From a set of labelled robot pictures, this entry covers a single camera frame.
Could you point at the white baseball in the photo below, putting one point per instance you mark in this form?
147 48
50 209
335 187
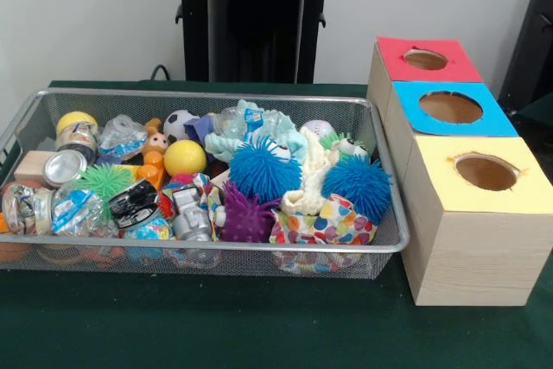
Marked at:
317 128

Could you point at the cream knitted cloth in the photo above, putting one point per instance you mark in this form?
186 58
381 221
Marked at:
313 170

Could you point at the green spiky ball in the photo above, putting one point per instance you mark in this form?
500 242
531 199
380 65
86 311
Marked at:
106 181

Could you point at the polka dot cloth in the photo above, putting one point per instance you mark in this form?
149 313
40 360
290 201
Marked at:
328 222

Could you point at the dark green table cloth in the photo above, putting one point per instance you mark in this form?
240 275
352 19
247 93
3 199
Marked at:
259 326

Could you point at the wooden box with three holes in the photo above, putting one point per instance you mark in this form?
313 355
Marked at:
475 256

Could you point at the silver mesh bin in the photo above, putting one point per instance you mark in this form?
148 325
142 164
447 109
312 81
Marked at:
129 103

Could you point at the blue spiky ball with eyes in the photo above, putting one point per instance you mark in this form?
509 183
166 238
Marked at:
263 170

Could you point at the light blue knitted cloth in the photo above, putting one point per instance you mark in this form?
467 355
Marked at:
283 122

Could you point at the purple spiky toy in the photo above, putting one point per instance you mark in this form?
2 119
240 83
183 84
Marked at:
246 218

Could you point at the yellow smiley ball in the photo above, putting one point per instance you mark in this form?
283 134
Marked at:
185 158

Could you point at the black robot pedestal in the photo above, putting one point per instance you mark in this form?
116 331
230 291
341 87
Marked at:
242 32

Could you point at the black and white soccer ball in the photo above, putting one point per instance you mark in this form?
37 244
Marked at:
179 123

